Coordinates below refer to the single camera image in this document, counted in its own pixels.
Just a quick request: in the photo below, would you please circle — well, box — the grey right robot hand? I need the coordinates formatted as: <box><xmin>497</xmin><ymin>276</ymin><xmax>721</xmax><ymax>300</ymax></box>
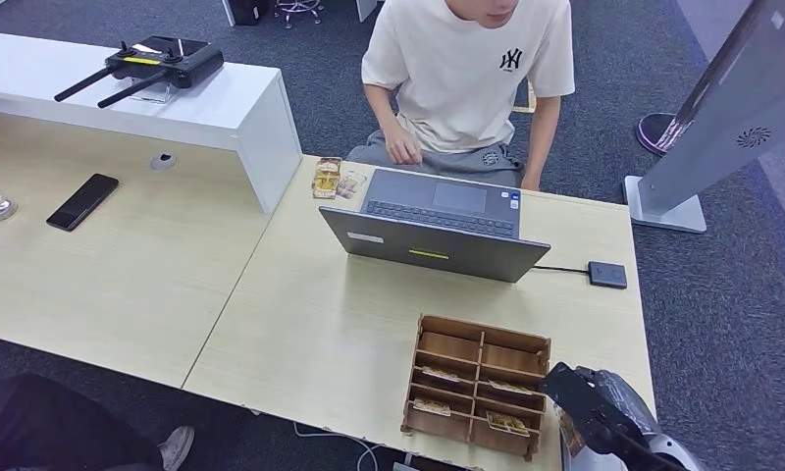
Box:
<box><xmin>577</xmin><ymin>365</ymin><xmax>661</xmax><ymax>438</ymax></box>

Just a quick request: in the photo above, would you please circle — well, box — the person's right hand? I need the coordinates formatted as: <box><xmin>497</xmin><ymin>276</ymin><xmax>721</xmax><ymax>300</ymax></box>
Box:
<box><xmin>384</xmin><ymin>123</ymin><xmax>424</xmax><ymax>166</ymax></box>

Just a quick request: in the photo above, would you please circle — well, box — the pale clear card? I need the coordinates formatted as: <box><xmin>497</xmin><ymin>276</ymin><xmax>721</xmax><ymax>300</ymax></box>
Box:
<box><xmin>336</xmin><ymin>170</ymin><xmax>368</xmax><ymax>200</ymax></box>

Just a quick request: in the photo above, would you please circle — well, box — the person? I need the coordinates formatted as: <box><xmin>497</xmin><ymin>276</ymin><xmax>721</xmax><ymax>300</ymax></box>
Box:
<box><xmin>346</xmin><ymin>0</ymin><xmax>577</xmax><ymax>193</ymax></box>

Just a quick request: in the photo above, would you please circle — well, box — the black card reader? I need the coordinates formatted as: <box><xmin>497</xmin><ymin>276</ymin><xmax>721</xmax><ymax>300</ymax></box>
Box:
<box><xmin>587</xmin><ymin>261</ymin><xmax>628</xmax><ymax>290</ymax></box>

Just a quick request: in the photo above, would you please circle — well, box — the wooden card organizer box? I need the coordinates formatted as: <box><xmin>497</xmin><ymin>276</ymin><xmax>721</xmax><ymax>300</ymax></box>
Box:
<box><xmin>399</xmin><ymin>314</ymin><xmax>552</xmax><ymax>463</ymax></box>

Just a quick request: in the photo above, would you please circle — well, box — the grey laptop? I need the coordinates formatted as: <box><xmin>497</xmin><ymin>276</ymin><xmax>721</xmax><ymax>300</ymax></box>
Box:
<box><xmin>319</xmin><ymin>167</ymin><xmax>552</xmax><ymax>285</ymax></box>

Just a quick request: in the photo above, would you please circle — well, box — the round dark stand base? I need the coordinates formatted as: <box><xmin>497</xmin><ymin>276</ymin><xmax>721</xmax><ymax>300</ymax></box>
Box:
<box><xmin>636</xmin><ymin>112</ymin><xmax>693</xmax><ymax>157</ymax></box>

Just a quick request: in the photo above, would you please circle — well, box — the chrome office chair base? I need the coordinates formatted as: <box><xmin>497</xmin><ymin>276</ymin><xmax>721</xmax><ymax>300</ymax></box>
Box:
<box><xmin>273</xmin><ymin>0</ymin><xmax>324</xmax><ymax>30</ymax></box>

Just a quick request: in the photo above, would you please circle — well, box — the white desk riser shelf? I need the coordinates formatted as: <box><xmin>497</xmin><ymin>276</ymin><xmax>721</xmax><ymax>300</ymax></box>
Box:
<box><xmin>0</xmin><ymin>29</ymin><xmax>304</xmax><ymax>216</ymax></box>

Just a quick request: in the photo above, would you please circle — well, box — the black cabinet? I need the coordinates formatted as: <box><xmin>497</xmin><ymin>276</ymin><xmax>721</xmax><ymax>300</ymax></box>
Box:
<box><xmin>221</xmin><ymin>0</ymin><xmax>275</xmax><ymax>27</ymax></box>

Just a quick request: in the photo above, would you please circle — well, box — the grey display kiosk stand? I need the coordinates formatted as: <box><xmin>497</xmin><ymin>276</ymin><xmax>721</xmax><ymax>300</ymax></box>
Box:
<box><xmin>623</xmin><ymin>0</ymin><xmax>785</xmax><ymax>235</ymax></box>

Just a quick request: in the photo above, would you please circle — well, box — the black remote controller with antennas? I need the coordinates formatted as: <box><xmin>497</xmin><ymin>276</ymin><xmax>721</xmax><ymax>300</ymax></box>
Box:
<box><xmin>53</xmin><ymin>35</ymin><xmax>226</xmax><ymax>111</ymax></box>

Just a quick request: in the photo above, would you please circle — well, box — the clear acrylic stand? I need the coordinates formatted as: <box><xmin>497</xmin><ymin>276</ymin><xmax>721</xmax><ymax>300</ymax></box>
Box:
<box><xmin>128</xmin><ymin>80</ymin><xmax>176</xmax><ymax>105</ymax></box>

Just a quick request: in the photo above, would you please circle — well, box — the black smartphone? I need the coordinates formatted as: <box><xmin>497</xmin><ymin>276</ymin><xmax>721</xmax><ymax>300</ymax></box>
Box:
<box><xmin>45</xmin><ymin>173</ymin><xmax>120</xmax><ymax>234</ymax></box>

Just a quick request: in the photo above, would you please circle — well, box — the bystander's shoe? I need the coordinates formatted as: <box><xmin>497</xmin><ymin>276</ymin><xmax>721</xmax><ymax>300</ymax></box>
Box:
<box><xmin>157</xmin><ymin>425</ymin><xmax>195</xmax><ymax>471</ymax></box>

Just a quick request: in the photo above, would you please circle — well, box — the bystander's leg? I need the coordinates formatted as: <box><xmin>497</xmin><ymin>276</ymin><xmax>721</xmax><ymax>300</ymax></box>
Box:
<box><xmin>0</xmin><ymin>372</ymin><xmax>166</xmax><ymax>471</ymax></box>

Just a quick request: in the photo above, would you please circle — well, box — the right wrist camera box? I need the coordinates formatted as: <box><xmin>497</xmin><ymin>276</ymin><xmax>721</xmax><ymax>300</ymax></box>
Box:
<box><xmin>539</xmin><ymin>362</ymin><xmax>634</xmax><ymax>456</ymax></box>

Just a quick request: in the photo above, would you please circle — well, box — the white cable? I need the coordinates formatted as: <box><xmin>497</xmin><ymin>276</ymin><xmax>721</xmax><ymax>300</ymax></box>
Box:
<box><xmin>291</xmin><ymin>422</ymin><xmax>381</xmax><ymax>471</ymax></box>

